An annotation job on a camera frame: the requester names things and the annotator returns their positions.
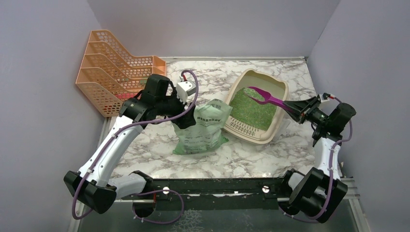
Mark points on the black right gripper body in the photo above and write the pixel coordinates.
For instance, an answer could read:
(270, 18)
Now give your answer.
(316, 116)

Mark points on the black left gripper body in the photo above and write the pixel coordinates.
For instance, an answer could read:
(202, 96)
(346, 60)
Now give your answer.
(169, 107)

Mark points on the green litter bag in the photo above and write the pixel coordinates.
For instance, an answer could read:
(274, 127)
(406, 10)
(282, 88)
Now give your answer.
(206, 135)

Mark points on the purple plastic litter scoop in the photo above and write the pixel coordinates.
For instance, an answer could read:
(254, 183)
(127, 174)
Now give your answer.
(263, 97)

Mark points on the beige plastic litter box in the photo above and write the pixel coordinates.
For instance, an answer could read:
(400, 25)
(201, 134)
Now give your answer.
(277, 88)

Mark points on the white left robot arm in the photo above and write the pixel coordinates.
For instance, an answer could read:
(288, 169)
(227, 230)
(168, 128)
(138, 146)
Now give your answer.
(91, 184)

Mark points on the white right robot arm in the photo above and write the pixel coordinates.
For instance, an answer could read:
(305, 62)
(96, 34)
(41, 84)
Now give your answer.
(318, 193)

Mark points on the green litter pellets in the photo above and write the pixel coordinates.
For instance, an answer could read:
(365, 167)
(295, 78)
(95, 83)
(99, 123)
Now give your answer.
(248, 111)

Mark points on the orange mesh file rack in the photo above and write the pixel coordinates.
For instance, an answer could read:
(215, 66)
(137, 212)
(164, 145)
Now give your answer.
(109, 74)

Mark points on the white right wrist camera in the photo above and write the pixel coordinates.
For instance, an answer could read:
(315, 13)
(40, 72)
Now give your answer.
(325, 97)

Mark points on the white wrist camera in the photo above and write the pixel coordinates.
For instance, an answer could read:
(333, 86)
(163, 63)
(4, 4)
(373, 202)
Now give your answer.
(325, 97)
(184, 90)

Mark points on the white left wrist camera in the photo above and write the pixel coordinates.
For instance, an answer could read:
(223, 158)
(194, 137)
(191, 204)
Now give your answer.
(184, 90)

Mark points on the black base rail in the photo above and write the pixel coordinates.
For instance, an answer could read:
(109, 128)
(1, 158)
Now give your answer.
(215, 194)

